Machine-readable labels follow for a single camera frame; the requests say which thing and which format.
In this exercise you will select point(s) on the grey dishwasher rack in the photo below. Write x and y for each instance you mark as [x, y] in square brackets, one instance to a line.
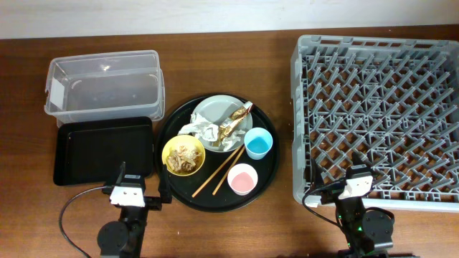
[393, 101]

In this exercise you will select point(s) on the round black serving tray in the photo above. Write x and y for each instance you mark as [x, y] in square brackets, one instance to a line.
[225, 199]

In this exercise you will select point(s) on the clear plastic waste bin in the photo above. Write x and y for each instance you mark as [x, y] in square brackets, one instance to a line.
[105, 86]

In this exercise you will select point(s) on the pink plastic cup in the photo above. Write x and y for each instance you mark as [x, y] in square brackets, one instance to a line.
[242, 179]

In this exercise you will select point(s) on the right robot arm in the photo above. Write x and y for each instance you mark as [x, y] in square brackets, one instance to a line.
[368, 231]

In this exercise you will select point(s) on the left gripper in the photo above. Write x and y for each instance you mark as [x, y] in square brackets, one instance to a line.
[155, 203]

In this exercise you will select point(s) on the blue plastic cup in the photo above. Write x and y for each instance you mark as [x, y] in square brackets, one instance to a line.
[258, 142]

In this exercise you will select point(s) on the white napkin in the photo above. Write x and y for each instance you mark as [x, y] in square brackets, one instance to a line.
[201, 128]

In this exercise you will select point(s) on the peanut shells and rice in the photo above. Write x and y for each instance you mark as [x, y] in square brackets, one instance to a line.
[184, 159]

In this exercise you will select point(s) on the gold foil wrapper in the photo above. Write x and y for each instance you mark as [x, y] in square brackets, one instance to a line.
[230, 124]

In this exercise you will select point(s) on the black rectangular tray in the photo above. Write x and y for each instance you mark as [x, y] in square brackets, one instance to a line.
[89, 152]

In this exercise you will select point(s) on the wooden chopstick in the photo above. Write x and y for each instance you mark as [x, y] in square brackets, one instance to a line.
[227, 173]
[216, 171]

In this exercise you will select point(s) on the yellow bowl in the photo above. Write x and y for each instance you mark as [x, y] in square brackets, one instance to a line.
[183, 140]

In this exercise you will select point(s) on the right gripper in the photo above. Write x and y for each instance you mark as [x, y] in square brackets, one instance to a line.
[330, 193]

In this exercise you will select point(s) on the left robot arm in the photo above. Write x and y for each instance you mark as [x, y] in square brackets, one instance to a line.
[124, 237]

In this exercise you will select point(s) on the grey round plate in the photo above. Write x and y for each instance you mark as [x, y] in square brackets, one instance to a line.
[217, 108]

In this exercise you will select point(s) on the small white tissue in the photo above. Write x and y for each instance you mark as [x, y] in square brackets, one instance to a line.
[233, 141]

